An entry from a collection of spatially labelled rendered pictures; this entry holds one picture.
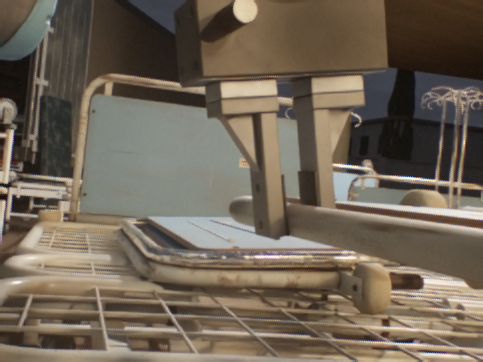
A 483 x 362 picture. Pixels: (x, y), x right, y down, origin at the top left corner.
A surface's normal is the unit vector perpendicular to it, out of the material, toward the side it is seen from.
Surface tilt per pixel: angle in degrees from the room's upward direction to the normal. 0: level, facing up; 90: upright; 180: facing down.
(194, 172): 91
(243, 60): 90
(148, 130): 91
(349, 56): 90
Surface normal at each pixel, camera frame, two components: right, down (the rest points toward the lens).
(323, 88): 0.35, 0.01
